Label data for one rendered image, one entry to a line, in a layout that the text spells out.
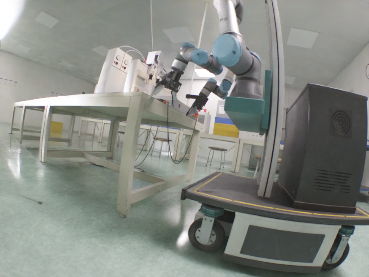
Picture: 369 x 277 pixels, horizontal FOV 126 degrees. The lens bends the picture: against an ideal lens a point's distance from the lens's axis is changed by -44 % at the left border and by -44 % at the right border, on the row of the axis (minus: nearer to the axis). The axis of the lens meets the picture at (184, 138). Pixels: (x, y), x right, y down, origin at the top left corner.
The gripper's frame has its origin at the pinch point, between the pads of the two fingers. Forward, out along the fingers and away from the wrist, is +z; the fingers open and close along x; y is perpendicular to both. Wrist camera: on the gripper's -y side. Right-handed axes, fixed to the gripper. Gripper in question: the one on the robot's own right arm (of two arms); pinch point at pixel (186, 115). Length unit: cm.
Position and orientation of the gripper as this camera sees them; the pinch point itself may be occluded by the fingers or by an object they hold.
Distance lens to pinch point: 127.2
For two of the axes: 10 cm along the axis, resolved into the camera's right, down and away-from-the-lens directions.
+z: -5.5, 8.3, -0.1
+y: 8.2, 5.5, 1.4
